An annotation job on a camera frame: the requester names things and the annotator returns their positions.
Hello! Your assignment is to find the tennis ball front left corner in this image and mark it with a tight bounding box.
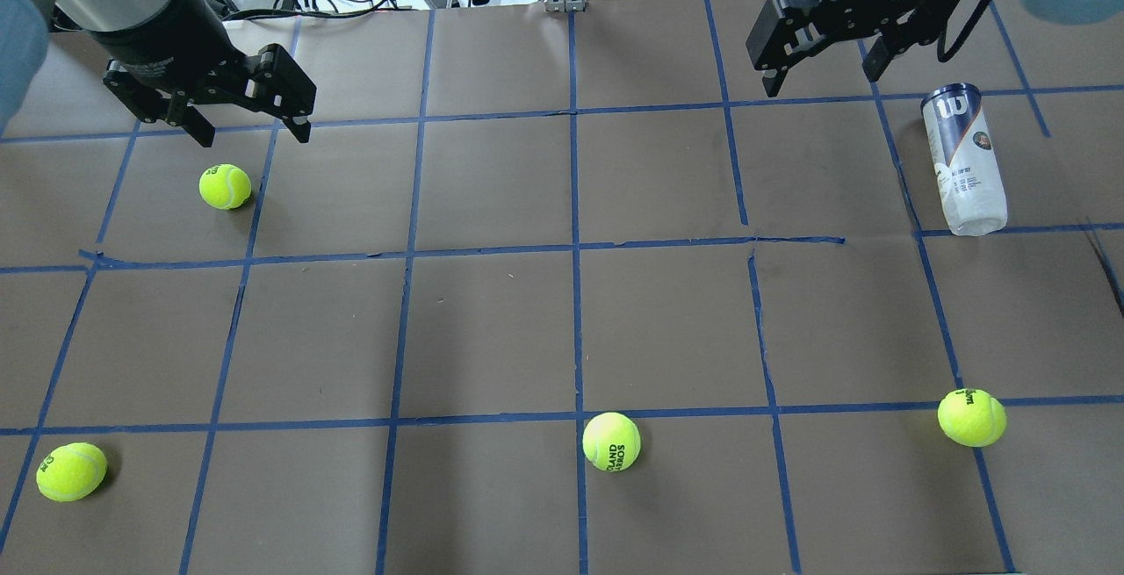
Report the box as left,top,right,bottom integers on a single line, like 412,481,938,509
35,442,109,503

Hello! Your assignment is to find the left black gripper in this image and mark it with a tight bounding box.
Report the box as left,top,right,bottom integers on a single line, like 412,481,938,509
102,0,317,147

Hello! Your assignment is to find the Wilson tennis ball can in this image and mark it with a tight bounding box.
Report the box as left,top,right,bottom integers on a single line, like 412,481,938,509
921,83,1008,236

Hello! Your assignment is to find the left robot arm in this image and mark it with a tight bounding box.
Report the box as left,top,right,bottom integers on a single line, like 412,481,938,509
3,0,317,147

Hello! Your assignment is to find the tennis ball Roland Garros centre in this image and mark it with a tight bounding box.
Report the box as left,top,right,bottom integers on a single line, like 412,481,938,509
581,412,642,472

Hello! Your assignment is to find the tennis ball Wilson right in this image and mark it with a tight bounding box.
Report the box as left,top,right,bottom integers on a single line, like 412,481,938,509
939,387,1008,448

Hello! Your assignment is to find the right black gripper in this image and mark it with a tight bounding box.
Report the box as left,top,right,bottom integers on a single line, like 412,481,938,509
746,0,960,98

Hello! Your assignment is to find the tennis ball near left gripper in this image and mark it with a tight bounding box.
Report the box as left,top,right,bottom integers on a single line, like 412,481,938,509
198,163,252,211

